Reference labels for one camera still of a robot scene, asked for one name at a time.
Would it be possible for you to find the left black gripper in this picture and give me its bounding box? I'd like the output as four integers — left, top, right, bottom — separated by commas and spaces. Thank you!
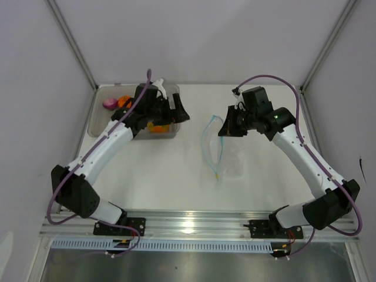
146, 93, 189, 126

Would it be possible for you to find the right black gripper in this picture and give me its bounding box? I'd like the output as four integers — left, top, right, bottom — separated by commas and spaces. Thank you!
219, 105, 257, 137

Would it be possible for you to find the clear zip top bag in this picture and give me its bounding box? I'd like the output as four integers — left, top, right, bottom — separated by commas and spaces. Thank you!
201, 114, 246, 182

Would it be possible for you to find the orange toy pineapple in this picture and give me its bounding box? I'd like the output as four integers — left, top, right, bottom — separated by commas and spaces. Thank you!
147, 122, 170, 134

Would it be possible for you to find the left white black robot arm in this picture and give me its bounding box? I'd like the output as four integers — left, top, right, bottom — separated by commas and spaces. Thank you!
51, 79, 190, 235

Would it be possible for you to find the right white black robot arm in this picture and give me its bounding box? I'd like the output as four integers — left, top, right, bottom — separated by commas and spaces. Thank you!
218, 86, 360, 237

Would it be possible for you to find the small orange pumpkin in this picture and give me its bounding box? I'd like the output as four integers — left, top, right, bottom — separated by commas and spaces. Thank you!
117, 95, 133, 108

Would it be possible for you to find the purple red onion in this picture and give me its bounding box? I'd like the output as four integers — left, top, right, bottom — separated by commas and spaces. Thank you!
102, 98, 118, 111

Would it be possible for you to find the clear grey plastic bin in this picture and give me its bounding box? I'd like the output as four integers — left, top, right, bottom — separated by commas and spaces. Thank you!
88, 85, 180, 140

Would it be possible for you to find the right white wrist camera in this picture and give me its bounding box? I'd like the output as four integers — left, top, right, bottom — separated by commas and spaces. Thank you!
232, 87, 246, 111

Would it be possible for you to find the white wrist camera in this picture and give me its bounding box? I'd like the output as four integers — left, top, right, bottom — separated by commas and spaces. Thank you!
152, 78, 167, 99
232, 87, 246, 111

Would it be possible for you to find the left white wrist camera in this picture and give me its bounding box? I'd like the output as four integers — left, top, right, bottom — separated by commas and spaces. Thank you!
152, 78, 167, 99

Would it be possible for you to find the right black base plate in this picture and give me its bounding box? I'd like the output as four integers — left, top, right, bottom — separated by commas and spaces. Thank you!
243, 220, 304, 239

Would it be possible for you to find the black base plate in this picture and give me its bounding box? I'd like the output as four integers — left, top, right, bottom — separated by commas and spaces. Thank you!
243, 220, 304, 239
93, 217, 146, 237

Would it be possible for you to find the aluminium mounting rail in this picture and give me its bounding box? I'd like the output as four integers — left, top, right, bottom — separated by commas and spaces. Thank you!
39, 207, 360, 243

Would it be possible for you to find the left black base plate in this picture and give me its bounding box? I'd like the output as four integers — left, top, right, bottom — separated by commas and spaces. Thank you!
93, 217, 146, 237

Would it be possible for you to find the slotted white cable duct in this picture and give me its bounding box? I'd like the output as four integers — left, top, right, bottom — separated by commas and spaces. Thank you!
51, 238, 273, 254

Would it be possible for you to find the left aluminium frame post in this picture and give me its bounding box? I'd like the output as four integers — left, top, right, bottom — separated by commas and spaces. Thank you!
45, 0, 98, 90

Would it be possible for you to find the aluminium frame post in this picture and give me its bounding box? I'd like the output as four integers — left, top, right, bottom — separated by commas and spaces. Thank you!
300, 0, 360, 92
45, 0, 98, 90

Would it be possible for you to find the right aluminium frame post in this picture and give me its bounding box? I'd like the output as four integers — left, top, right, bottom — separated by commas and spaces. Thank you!
300, 0, 360, 92

